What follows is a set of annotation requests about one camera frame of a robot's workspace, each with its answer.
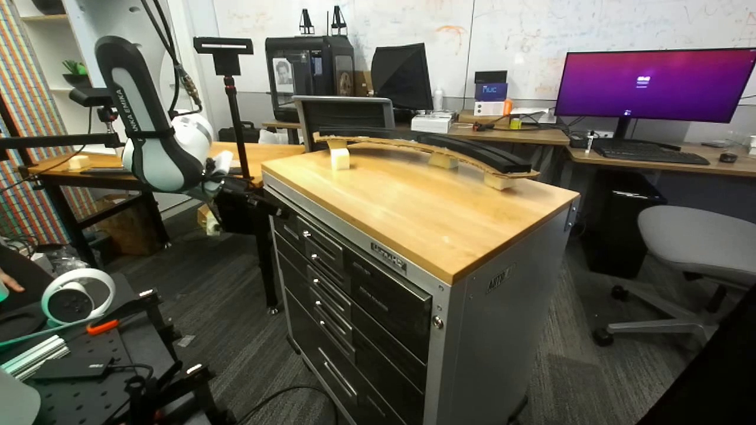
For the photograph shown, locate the wooden computer desk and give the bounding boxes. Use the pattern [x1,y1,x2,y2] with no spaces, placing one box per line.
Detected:
[565,140,756,182]

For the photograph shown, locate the long wooden desk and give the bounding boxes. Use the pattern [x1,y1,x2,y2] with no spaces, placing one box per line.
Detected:
[260,119,573,151]

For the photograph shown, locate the white teal tape roll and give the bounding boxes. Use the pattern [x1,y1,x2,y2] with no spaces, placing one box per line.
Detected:
[38,267,118,330]

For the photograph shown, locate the purple screen computer monitor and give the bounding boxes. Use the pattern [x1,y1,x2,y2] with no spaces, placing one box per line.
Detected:
[554,44,756,146]

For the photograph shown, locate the blue and white box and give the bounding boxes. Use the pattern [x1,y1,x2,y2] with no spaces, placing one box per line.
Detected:
[472,69,510,121]

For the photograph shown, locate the black perforated board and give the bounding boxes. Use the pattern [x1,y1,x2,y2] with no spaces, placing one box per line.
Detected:
[28,315,185,425]

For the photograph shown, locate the white photo card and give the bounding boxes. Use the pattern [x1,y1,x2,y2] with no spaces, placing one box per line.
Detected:
[269,54,296,97]

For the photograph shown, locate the orange handled tool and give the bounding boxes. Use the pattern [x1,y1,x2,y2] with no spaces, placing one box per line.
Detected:
[83,316,126,339]

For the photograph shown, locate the black bar camera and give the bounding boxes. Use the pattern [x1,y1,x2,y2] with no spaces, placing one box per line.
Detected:
[192,35,257,60]

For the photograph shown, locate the silver metal bar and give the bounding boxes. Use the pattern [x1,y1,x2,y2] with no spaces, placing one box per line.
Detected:
[0,334,74,385]

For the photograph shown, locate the grey wood-topped tool cabinet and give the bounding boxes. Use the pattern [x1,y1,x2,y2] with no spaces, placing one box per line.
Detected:
[260,148,582,425]

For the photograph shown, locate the black keyboard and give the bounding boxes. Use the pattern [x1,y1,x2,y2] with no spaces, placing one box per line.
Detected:
[588,138,711,168]

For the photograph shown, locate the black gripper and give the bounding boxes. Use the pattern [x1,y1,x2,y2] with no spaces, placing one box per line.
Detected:
[211,185,276,237]

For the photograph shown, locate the pale round object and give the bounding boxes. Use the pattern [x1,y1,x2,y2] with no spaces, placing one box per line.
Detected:
[0,368,44,425]

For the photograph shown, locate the grey office chair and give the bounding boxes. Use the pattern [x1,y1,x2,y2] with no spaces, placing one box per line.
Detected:
[592,204,756,349]

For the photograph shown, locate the large dark foreground object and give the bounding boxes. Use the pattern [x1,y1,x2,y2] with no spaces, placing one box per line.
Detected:
[637,285,756,425]

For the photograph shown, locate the black horizontal boom bar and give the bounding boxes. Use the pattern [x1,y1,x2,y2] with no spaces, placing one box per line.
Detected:
[0,132,126,154]

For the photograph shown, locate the brown desk item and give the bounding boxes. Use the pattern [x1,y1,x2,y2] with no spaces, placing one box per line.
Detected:
[338,69,374,100]

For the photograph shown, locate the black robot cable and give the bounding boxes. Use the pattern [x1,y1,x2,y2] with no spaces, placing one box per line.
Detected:
[139,0,205,123]

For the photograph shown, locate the black floor cable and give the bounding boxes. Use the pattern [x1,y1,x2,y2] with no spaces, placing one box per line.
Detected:
[234,383,344,425]

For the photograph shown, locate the small white block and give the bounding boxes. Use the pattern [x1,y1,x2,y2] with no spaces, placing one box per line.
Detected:
[327,143,355,172]

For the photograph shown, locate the black camera on mount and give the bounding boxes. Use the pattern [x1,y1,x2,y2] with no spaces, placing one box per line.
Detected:
[67,83,115,128]

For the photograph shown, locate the small green object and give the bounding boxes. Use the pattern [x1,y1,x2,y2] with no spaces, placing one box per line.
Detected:
[61,60,93,83]

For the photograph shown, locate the curved tan wooden strip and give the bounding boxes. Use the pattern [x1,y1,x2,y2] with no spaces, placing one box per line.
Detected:
[314,135,541,194]

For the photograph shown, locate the grey-framed dark screen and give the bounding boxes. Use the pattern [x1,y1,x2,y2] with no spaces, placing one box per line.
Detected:
[292,94,398,143]

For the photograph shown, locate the wooden desk with black legs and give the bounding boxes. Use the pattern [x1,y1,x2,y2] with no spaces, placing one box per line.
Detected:
[24,140,307,315]

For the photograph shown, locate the black computer tower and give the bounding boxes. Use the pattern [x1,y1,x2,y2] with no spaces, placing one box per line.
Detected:
[583,168,661,279]

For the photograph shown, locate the curved black strip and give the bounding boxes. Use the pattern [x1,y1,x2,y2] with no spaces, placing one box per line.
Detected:
[393,129,536,178]

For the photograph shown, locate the black tilted screen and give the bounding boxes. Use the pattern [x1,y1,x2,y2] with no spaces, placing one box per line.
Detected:
[368,42,438,114]

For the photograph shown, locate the flat white box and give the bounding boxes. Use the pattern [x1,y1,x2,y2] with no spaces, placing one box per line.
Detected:
[410,110,456,135]

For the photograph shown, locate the black clamp frame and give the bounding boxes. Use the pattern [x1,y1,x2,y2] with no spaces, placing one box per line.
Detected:
[117,289,231,425]

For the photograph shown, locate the white shelf unit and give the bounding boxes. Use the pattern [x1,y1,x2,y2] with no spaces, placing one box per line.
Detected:
[13,0,103,138]

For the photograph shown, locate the black equipment crate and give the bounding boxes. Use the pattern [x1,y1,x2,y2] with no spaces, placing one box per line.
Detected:
[262,34,357,126]

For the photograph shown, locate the brown cardboard box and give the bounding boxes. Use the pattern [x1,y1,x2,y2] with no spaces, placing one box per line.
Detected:
[99,197,170,259]

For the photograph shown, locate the striped fabric panel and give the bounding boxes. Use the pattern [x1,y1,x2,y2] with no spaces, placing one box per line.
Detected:
[0,0,68,251]

